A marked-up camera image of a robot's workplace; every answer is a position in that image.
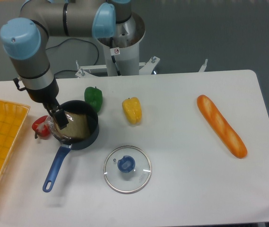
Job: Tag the bagged bread slice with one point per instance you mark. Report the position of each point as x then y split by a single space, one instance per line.
76 130

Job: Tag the red bell pepper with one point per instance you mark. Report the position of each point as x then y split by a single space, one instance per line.
40 127

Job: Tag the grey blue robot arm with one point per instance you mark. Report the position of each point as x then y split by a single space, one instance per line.
25 38

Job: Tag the orange baguette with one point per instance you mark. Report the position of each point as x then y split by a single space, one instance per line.
221 127

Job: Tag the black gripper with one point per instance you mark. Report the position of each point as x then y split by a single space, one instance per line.
47 96

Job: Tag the glass pot lid blue knob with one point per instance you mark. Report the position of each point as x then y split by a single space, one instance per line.
127 169

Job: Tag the green bell pepper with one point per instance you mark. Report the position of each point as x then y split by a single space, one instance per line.
94 97

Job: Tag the yellow bell pepper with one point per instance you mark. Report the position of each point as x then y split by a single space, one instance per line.
132 110

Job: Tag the dark blue saucepan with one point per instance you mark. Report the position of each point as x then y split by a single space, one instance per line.
73 106

